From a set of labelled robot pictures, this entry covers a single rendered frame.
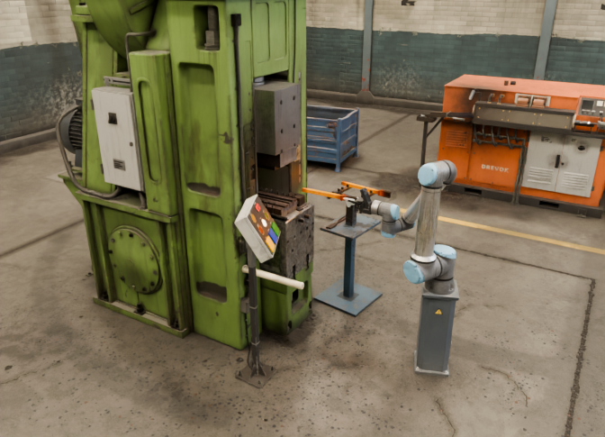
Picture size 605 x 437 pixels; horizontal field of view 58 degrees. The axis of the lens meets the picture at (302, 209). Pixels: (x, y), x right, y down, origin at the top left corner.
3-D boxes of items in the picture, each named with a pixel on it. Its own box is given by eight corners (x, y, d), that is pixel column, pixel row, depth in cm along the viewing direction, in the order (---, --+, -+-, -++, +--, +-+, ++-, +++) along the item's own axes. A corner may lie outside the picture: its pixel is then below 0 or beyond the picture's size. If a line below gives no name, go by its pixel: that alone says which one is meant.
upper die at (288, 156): (296, 159, 361) (296, 146, 357) (280, 168, 345) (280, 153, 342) (245, 150, 381) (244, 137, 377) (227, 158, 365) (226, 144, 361)
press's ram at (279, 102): (306, 141, 368) (306, 81, 353) (275, 156, 338) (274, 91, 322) (255, 132, 388) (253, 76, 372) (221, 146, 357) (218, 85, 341)
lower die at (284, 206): (296, 208, 375) (296, 197, 372) (281, 219, 359) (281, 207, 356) (247, 197, 395) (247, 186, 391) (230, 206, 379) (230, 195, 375)
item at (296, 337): (337, 316, 414) (337, 315, 414) (298, 359, 368) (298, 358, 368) (293, 303, 433) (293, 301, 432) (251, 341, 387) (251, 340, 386)
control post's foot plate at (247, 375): (279, 369, 358) (278, 359, 355) (260, 389, 341) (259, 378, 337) (252, 359, 368) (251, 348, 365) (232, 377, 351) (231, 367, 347)
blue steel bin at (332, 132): (359, 156, 791) (360, 107, 763) (339, 172, 725) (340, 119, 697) (285, 146, 837) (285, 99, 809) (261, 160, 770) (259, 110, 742)
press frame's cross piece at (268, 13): (289, 69, 358) (288, -8, 339) (253, 78, 325) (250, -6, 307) (235, 65, 378) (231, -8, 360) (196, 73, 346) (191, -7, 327)
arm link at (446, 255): (459, 275, 334) (462, 250, 327) (439, 282, 325) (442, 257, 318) (440, 265, 346) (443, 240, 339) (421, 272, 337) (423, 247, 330)
